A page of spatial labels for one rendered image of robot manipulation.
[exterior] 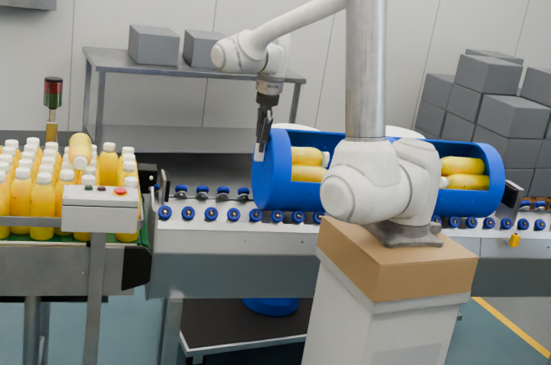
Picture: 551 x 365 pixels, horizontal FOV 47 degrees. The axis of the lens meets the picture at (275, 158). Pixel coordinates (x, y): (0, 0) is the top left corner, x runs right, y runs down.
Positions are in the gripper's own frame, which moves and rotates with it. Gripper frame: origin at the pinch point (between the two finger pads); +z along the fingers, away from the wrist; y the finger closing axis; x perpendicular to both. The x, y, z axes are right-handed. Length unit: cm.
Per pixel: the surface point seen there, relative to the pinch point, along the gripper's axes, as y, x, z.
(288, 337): -39, 37, 101
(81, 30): -330, -68, 18
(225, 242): 11.0, -9.9, 28.7
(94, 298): 29, -51, 39
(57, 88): -35, -67, -7
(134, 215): 32, -42, 10
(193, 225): 9.6, -21.1, 23.8
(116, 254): 21, -45, 29
